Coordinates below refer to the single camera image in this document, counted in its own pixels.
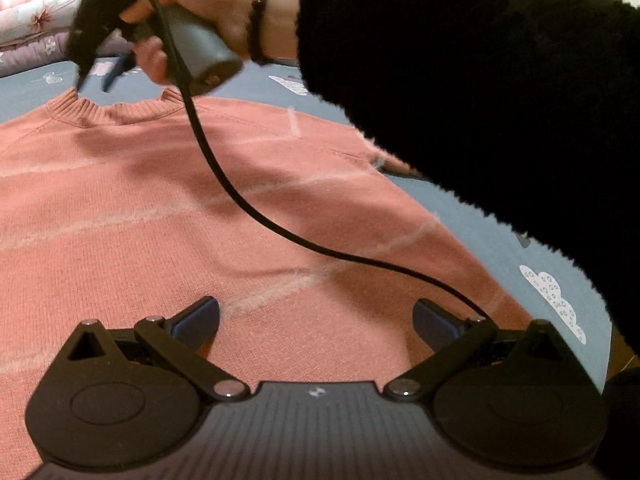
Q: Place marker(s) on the person's right forearm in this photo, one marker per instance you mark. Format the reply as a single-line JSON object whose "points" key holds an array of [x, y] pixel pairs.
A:
{"points": [[450, 85]]}

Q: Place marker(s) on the folded pink floral quilt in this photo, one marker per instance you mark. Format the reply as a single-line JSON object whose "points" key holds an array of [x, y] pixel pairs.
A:
{"points": [[30, 15]]}

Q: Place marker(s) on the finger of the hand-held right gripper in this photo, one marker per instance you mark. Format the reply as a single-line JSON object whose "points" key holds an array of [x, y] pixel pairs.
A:
{"points": [[117, 71], [81, 72]]}

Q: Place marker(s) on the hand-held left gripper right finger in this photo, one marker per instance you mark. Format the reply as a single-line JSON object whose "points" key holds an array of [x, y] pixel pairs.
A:
{"points": [[432, 321]]}

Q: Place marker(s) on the orange knit sweater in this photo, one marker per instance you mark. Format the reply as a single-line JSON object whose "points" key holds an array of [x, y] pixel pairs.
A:
{"points": [[150, 210]]}

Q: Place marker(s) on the blue floral bed sheet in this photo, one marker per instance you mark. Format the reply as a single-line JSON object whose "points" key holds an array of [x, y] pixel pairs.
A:
{"points": [[500, 240]]}

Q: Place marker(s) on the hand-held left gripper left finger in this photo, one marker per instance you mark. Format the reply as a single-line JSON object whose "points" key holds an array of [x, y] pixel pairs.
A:
{"points": [[197, 321]]}

